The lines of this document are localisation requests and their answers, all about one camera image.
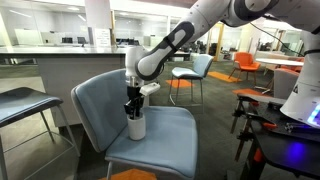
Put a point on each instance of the light blue upholstered chair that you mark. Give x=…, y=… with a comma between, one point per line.
x=171, y=140

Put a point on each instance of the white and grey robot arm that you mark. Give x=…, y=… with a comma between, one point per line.
x=303, y=102

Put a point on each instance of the orange armchair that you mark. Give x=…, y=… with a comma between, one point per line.
x=244, y=62

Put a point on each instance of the grey counter desk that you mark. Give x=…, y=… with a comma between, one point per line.
x=62, y=68

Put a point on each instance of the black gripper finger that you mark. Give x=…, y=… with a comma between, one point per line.
x=130, y=108
x=139, y=101

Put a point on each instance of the white ceramic mug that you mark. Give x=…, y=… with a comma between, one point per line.
x=137, y=127

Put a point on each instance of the white paper sign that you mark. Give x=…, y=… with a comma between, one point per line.
x=102, y=37

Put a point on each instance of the round white table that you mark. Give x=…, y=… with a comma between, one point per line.
x=277, y=63

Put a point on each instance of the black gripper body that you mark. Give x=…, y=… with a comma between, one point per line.
x=133, y=92

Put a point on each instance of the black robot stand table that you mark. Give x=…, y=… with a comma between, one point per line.
x=276, y=139

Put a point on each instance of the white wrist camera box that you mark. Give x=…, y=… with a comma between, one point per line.
x=149, y=88

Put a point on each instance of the grey metal-frame stool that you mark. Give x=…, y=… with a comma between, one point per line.
x=22, y=102

